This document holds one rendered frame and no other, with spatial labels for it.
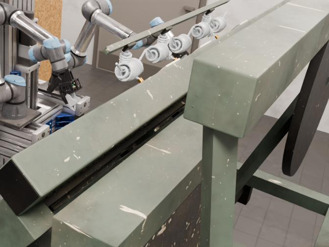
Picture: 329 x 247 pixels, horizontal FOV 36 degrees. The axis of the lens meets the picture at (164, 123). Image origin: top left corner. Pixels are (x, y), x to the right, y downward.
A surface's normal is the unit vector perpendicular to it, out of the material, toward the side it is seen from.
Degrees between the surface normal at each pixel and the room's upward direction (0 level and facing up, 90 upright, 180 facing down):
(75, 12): 90
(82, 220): 0
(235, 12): 90
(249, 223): 0
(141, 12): 90
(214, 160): 83
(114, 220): 0
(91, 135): 37
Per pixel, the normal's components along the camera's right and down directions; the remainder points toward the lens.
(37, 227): 0.65, -0.51
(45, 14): 0.85, 0.35
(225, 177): 0.31, 0.37
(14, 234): -0.45, 0.35
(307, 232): 0.14, -0.88
